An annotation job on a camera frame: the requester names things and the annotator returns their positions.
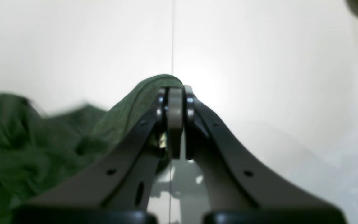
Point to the dark green t-shirt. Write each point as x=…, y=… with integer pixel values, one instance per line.
x=37, y=153

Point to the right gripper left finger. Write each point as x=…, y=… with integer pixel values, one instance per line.
x=115, y=189

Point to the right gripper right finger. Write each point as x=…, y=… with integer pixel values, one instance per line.
x=240, y=188

